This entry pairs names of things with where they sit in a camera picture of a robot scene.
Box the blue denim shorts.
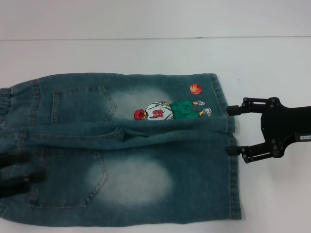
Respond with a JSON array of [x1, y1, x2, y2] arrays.
[[0, 72, 242, 221]]

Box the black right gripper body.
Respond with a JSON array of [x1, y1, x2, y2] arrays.
[[260, 97, 311, 154]]

